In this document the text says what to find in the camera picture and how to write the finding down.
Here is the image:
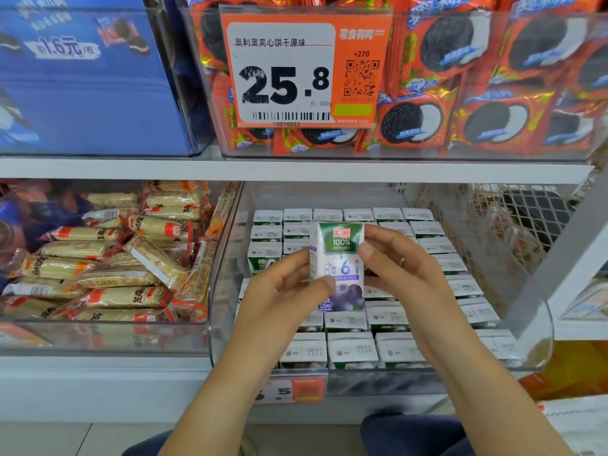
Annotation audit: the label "pile of blue snack packets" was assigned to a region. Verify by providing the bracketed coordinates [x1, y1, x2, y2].
[0, 183, 91, 281]

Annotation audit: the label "person's right forearm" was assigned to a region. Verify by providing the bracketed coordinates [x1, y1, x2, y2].
[427, 332, 576, 456]

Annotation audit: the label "stack of red cookie packets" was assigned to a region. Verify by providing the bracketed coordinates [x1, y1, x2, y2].
[182, 0, 608, 160]

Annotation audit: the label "person's left forearm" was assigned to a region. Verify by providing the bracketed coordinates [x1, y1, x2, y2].
[160, 356, 296, 456]

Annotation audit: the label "faded orange price tag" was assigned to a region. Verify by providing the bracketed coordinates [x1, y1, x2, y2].
[0, 322, 53, 348]

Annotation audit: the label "yellow orange snack packet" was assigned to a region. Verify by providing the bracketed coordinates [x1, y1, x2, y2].
[517, 339, 608, 403]

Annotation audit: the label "pile of yellow wafer bars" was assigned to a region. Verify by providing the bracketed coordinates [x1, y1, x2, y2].
[3, 180, 237, 324]

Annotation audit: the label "person's left hand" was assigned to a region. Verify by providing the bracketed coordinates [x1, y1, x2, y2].
[231, 246, 336, 371]

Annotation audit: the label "rows of white juice cartons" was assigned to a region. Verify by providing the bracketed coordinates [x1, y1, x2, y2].
[236, 206, 526, 369]

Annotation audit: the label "small orange price tag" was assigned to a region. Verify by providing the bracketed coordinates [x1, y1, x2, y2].
[255, 374, 329, 405]

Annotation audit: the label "blueberry juice carton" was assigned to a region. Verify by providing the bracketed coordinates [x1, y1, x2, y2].
[310, 221, 367, 314]

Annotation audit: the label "large white orange price tag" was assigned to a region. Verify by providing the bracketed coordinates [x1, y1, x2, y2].
[219, 6, 393, 129]

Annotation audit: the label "blue cardboard display box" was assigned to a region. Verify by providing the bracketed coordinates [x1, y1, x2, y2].
[0, 0, 212, 158]

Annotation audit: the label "person's right hand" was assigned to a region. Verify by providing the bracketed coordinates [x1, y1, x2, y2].
[359, 225, 481, 362]

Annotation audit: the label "white wire mesh divider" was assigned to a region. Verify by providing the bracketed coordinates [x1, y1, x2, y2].
[465, 183, 590, 274]

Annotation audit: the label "clear plastic display bin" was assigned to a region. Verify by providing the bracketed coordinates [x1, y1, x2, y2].
[0, 180, 239, 355]
[209, 182, 555, 395]

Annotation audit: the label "person's blue jeans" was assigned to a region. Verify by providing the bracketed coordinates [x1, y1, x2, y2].
[122, 411, 476, 456]

